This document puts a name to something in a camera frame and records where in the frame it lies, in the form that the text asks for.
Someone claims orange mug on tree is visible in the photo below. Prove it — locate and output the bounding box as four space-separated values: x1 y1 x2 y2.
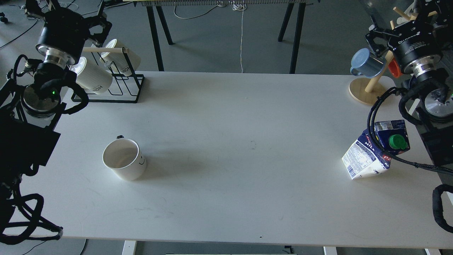
387 58 403 79

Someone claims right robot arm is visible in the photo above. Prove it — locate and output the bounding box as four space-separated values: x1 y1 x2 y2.
361 0 452 175

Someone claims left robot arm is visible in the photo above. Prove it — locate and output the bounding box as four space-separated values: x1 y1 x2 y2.
0 0 112 245

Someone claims black table legs background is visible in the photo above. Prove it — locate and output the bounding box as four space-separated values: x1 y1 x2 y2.
145 2 307 74

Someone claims white hanging cable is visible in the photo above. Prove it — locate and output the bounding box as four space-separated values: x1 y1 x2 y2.
173 3 248 73

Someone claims blue white milk carton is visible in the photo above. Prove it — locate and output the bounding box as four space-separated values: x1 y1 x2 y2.
342 120 410 180

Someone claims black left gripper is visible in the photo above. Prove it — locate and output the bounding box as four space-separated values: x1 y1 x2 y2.
24 0 113 66

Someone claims black wire mug rack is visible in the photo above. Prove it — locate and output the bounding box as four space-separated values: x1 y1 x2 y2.
82 47 145 103

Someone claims white mug on rack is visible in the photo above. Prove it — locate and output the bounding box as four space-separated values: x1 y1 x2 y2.
69 57 113 94
100 50 141 77

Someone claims blue mug on tree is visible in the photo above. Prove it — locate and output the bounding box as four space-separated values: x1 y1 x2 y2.
350 48 387 79

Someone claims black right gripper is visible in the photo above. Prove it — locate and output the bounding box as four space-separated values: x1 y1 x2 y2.
365 0 453 75

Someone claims white mug rear on rack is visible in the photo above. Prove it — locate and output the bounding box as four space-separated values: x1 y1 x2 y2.
100 50 141 77

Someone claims wooden mug tree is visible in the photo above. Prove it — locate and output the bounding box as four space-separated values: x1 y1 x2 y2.
349 7 438 106

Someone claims white mug front on rack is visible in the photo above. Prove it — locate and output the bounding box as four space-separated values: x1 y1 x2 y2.
69 57 113 94

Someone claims white smiley mug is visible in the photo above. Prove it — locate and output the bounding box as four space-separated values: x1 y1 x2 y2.
102 135 147 181

